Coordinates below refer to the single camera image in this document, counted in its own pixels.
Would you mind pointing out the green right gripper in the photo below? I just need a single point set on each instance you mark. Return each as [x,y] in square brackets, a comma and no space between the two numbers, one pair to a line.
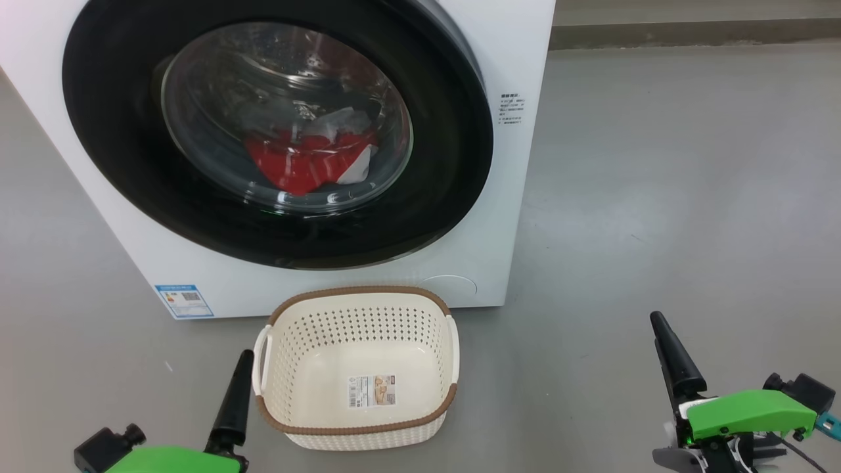
[749,410]

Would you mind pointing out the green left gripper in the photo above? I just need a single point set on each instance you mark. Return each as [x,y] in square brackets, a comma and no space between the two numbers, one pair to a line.
[177,461]

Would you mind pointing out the red and white garment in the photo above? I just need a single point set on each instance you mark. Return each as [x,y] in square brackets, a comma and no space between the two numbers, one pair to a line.
[295,164]

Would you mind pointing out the round washing machine door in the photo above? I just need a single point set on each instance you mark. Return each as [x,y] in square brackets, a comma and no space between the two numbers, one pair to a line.
[118,131]

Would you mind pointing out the white front-load washing machine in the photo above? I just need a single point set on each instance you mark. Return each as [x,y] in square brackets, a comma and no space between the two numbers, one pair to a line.
[263,289]

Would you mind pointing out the printed sticker label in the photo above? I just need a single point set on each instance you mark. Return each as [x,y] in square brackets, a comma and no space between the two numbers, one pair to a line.
[372,391]

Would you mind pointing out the cream basket with brown rim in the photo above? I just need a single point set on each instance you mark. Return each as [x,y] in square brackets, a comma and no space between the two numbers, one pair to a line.
[368,315]

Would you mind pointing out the round white filter cover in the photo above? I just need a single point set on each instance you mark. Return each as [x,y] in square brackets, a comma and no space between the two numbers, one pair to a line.
[450,291]

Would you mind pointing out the small printed text label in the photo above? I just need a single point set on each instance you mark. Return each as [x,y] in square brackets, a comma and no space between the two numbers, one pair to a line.
[511,108]

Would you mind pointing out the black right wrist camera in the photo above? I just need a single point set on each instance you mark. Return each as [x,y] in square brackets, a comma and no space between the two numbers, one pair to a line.
[805,392]

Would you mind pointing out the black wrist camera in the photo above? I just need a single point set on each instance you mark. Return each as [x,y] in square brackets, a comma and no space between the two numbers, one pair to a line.
[805,392]
[105,450]

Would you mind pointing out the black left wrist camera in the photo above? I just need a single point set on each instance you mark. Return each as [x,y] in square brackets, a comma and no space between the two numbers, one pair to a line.
[105,450]

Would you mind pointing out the teal right camera connector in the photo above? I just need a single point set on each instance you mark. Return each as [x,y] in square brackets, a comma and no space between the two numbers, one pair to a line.
[830,425]

